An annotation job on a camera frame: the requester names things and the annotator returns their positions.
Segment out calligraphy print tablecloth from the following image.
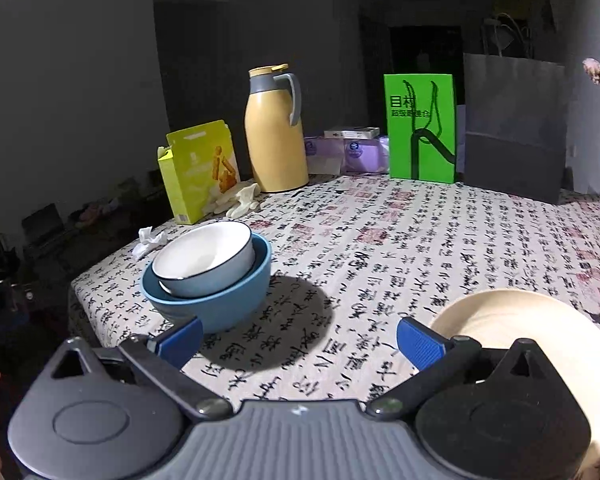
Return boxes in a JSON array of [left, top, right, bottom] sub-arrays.
[[68, 173, 600, 480]]

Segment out crumpled white tissue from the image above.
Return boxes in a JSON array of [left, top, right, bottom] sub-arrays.
[[132, 226, 168, 261]]

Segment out white rubber gloves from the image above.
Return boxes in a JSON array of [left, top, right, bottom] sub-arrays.
[[202, 182, 261, 220]]

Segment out small white box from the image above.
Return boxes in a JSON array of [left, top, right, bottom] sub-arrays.
[[324, 127, 380, 140]]

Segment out blue plastic bowl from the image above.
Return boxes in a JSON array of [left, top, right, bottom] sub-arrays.
[[140, 233, 272, 334]]

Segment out cream round plate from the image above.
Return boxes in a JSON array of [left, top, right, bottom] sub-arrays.
[[429, 289, 600, 479]]

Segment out yellow snack box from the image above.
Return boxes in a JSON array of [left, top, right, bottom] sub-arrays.
[[157, 120, 240, 226]]

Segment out pink dried flowers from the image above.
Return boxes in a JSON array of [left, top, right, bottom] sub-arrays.
[[582, 58, 600, 87]]

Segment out yellow thermos jug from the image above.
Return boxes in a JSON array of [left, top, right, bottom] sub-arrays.
[[245, 63, 309, 193]]

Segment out white bowl dark rim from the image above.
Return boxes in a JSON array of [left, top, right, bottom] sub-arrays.
[[151, 221, 256, 298]]

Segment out purple tissue pack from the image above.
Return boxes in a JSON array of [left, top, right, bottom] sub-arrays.
[[304, 136, 389, 176]]

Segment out green printed box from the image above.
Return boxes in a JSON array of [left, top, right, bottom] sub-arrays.
[[384, 74, 456, 183]]

